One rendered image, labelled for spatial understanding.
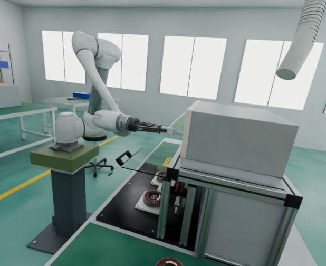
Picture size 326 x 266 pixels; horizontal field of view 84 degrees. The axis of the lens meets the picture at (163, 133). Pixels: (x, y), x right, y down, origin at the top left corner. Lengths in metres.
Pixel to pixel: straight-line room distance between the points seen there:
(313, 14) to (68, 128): 2.19
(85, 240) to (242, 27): 5.52
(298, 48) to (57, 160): 2.11
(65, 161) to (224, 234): 1.07
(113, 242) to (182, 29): 5.46
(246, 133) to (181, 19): 5.32
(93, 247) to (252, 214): 0.63
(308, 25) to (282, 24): 3.74
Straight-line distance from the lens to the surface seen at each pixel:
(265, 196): 0.71
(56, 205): 1.84
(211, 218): 0.76
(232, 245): 0.85
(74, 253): 0.90
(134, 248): 0.89
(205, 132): 0.73
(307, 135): 6.20
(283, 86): 5.78
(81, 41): 1.30
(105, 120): 0.97
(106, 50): 1.35
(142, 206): 1.02
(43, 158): 1.52
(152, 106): 5.90
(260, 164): 0.78
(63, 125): 1.50
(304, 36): 2.11
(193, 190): 0.72
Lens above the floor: 1.42
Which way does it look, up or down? 17 degrees down
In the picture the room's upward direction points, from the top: 6 degrees clockwise
